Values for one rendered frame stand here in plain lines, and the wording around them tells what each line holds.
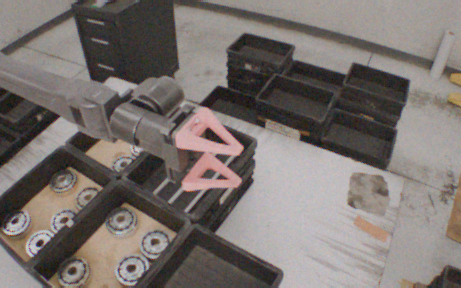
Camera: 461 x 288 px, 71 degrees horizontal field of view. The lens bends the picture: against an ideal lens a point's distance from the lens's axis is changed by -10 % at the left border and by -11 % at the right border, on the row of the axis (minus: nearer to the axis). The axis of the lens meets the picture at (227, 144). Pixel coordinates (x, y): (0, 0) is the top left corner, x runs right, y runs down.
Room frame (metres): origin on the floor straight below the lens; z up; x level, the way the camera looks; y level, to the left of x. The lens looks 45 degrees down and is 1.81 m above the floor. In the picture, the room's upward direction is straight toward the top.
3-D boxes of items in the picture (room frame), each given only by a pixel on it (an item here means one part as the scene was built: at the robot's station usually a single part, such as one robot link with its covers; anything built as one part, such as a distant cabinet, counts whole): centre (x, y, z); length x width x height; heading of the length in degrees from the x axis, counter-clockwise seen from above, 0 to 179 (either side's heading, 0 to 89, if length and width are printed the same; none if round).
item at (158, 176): (0.82, 0.12, 0.87); 0.40 x 0.30 x 0.11; 148
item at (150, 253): (0.53, 0.21, 0.86); 0.10 x 0.10 x 0.01
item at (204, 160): (0.33, 0.02, 1.44); 0.09 x 0.07 x 0.07; 61
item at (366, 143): (1.42, -0.75, 0.31); 0.40 x 0.30 x 0.34; 62
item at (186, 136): (0.33, 0.02, 1.47); 0.09 x 0.07 x 0.07; 61
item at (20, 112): (1.64, 1.24, 0.37); 0.40 x 0.30 x 0.45; 152
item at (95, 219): (0.48, 0.33, 0.87); 0.40 x 0.30 x 0.11; 148
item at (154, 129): (0.37, 0.09, 1.45); 0.07 x 0.07 x 0.10; 61
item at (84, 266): (0.43, 0.45, 0.86); 0.10 x 0.10 x 0.01
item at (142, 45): (2.45, 0.75, 0.45); 0.60 x 0.45 x 0.90; 152
